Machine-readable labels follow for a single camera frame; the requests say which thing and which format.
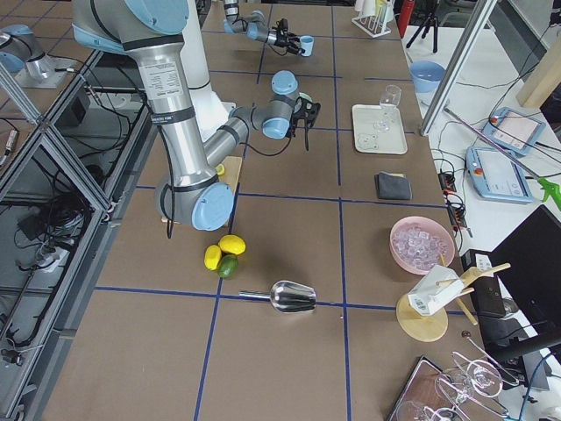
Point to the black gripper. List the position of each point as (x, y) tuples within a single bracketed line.
[(274, 39), (304, 124)]

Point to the light blue plastic cup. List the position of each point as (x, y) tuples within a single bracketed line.
[(307, 43)]

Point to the light green bowl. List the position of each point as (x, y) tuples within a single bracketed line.
[(305, 96)]

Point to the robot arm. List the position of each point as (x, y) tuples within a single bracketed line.
[(151, 33), (254, 27)]

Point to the blue bowl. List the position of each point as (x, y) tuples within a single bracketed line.
[(426, 75)]

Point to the pink bowl of ice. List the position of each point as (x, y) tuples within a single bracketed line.
[(417, 244)]

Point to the steel ice scoop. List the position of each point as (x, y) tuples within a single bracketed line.
[(287, 296)]

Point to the cream bear tray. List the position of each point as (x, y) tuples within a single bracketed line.
[(368, 140)]

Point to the clear wine glass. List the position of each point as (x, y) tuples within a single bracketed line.
[(389, 101)]

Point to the wooden cutting board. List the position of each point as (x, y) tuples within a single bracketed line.
[(231, 175)]

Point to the black tripod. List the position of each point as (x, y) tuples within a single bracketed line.
[(430, 22)]

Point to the yellow lemon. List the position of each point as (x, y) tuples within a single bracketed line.
[(232, 244), (212, 256)]

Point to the green lime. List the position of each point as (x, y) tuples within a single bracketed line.
[(227, 266)]

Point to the blue teach pendant near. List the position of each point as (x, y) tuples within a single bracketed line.
[(495, 177)]

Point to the blue teach pendant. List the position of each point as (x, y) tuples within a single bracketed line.
[(495, 177), (514, 130)]

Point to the blue teach pendant far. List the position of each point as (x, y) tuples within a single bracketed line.
[(514, 130)]

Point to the white carton box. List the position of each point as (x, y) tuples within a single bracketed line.
[(436, 289)]

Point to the wooden mug stand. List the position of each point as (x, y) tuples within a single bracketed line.
[(432, 328)]

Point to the green spray bottle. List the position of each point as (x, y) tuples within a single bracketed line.
[(550, 190)]

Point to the black monitor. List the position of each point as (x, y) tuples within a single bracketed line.
[(532, 250)]

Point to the hanging wine glasses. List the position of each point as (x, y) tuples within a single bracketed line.
[(468, 390)]

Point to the white wire rack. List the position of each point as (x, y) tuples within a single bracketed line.
[(374, 16)]

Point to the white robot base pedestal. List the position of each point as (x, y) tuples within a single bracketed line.
[(210, 112)]

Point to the aluminium frame post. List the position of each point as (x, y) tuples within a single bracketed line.
[(476, 23)]

